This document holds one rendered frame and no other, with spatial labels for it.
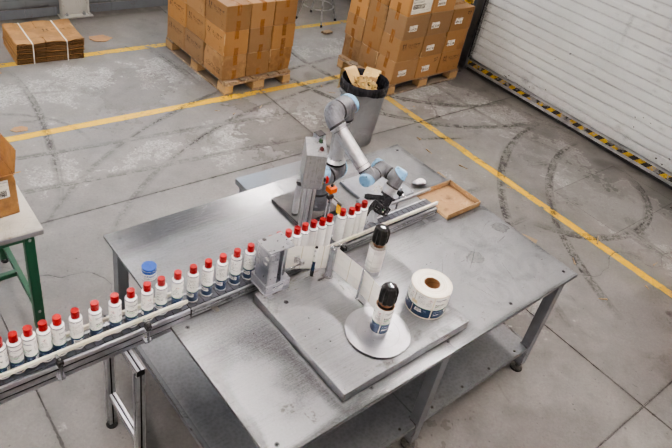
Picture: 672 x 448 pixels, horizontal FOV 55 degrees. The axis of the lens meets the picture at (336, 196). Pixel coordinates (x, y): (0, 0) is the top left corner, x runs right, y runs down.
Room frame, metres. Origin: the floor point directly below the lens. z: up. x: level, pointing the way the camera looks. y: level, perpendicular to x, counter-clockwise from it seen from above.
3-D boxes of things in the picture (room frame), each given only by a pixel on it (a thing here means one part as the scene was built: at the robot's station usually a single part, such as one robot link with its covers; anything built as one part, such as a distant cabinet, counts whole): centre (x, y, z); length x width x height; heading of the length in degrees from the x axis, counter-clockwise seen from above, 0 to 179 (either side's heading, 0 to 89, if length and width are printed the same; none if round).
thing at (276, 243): (2.26, 0.22, 1.14); 0.14 x 0.11 x 0.01; 136
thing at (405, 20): (7.04, -0.41, 0.57); 1.20 x 0.85 x 1.14; 137
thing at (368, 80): (5.43, -0.05, 0.50); 0.42 x 0.41 x 0.28; 135
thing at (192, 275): (2.07, 0.55, 0.98); 0.05 x 0.05 x 0.20
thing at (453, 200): (3.36, -0.69, 0.85); 0.30 x 0.26 x 0.04; 136
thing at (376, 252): (2.50, -0.25, 1.03); 0.09 x 0.09 x 0.30
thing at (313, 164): (2.62, 0.14, 1.38); 0.17 x 0.10 x 0.19; 11
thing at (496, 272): (2.66, -0.16, 0.82); 2.10 x 1.50 x 0.02; 136
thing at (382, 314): (2.10, -0.31, 1.04); 0.09 x 0.09 x 0.29
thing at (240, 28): (6.34, 1.43, 0.45); 1.20 x 0.84 x 0.89; 47
